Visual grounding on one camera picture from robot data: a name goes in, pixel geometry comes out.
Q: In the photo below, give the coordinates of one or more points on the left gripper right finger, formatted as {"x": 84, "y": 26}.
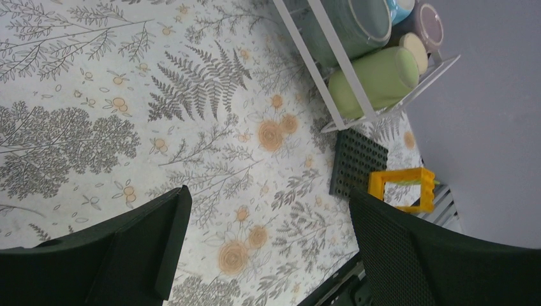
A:
{"x": 410, "y": 261}

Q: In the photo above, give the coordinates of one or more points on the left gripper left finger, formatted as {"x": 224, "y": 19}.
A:
{"x": 130, "y": 259}

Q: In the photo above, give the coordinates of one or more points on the dark grey building plate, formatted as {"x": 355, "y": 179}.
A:
{"x": 356, "y": 157}

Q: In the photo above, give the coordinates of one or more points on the floral table mat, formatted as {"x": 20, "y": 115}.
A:
{"x": 106, "y": 105}

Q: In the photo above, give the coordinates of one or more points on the light green cup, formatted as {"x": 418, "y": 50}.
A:
{"x": 386, "y": 76}

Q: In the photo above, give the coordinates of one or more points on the cream cup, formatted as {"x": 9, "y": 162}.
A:
{"x": 414, "y": 44}

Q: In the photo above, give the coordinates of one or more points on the mauve cup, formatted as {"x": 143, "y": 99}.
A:
{"x": 425, "y": 22}

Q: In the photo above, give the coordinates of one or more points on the grey-green cup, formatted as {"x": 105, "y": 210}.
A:
{"x": 362, "y": 26}

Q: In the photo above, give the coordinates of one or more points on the light blue cup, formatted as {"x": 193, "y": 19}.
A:
{"x": 399, "y": 9}

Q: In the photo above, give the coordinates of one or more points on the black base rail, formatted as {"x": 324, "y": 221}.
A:
{"x": 347, "y": 286}

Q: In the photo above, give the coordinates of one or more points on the yellow building frame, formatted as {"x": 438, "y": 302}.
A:
{"x": 378, "y": 179}

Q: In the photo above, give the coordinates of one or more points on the white wire dish rack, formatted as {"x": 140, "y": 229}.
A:
{"x": 436, "y": 68}

